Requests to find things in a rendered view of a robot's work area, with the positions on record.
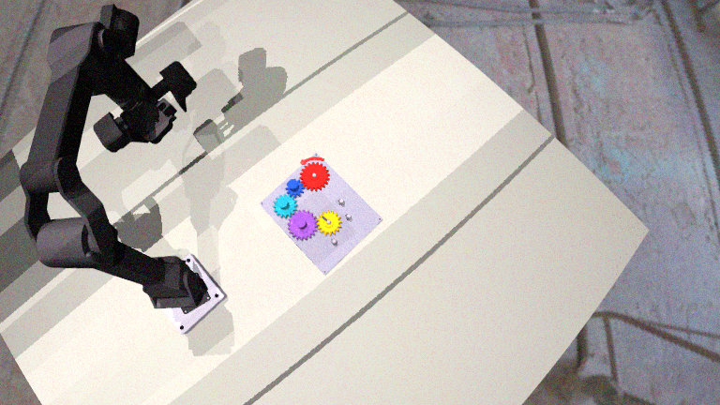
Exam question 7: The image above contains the yellow gear with black stripe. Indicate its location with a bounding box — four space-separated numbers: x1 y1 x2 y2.
316 210 342 236

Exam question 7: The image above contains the dark blue gear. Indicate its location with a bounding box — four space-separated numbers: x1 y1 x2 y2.
286 179 304 198

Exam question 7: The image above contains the red curved arrow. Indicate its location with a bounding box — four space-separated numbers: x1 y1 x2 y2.
300 157 324 165

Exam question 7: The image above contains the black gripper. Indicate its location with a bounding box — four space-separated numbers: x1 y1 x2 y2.
93 61 197 153

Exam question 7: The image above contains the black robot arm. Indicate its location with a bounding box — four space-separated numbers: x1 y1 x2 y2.
19 4 211 314

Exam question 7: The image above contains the purple gear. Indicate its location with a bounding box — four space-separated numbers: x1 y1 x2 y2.
287 210 318 241

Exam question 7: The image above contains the red gear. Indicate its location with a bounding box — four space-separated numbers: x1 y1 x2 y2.
299 162 330 191

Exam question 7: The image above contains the teal gear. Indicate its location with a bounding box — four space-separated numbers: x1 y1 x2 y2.
273 194 298 219

